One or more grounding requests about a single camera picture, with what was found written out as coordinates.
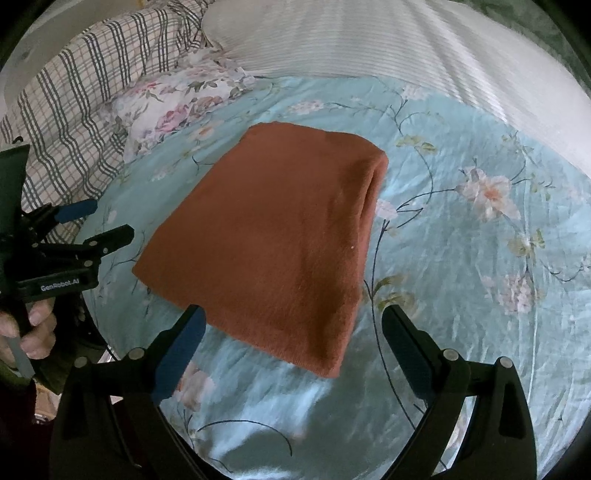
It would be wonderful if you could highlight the person's left hand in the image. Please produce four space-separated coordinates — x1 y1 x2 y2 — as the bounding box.
0 299 58 366

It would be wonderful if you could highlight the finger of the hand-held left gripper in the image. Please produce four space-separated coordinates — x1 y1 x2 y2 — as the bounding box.
21 198 99 232
34 224 136 269

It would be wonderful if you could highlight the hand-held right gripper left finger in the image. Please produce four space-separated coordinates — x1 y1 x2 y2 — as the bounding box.
48 305 218 480

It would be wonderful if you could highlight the green patterned cloth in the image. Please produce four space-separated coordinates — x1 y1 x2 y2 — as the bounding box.
462 0 583 93

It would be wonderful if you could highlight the rust orange sweater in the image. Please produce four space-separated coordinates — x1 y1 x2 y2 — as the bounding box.
131 121 389 380

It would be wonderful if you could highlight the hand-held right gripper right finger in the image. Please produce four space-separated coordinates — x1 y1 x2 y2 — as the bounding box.
381 304 539 480

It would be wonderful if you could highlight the white floral pillow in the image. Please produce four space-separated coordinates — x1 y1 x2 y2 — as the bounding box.
111 58 257 162

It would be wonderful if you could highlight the white striped blanket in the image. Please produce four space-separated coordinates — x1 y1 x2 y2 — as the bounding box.
201 0 591 171

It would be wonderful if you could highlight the light blue floral bedsheet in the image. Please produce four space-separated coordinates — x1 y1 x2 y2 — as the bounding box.
74 76 591 480

